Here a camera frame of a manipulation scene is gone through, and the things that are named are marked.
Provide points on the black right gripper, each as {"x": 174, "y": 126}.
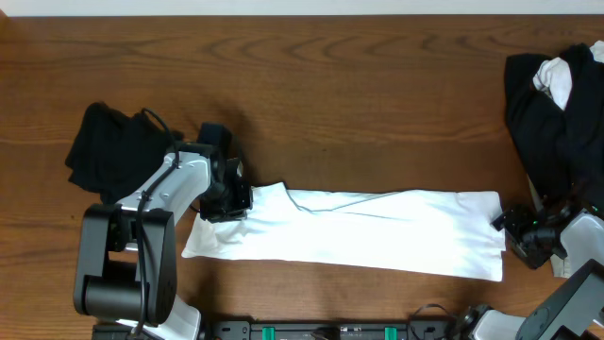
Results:
{"x": 512, "y": 219}

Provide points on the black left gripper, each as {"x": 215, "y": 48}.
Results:
{"x": 231, "y": 203}

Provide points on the white t-shirt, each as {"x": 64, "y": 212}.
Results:
{"x": 444, "y": 233}

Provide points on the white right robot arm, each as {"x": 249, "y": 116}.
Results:
{"x": 571, "y": 310}

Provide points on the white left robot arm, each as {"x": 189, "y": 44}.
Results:
{"x": 126, "y": 264}

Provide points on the folded black garment left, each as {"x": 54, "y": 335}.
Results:
{"x": 114, "y": 154}

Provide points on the black garment pile right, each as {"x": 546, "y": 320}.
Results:
{"x": 561, "y": 150}

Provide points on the white garment in pile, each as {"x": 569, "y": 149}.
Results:
{"x": 554, "y": 79}

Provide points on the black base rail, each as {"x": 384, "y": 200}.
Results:
{"x": 243, "y": 330}

